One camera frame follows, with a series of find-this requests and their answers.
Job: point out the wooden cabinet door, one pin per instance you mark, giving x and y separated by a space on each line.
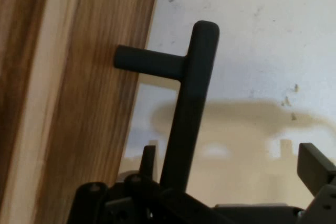
99 103

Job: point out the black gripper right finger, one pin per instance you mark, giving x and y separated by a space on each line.
317 171

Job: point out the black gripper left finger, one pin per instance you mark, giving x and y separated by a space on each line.
149 161

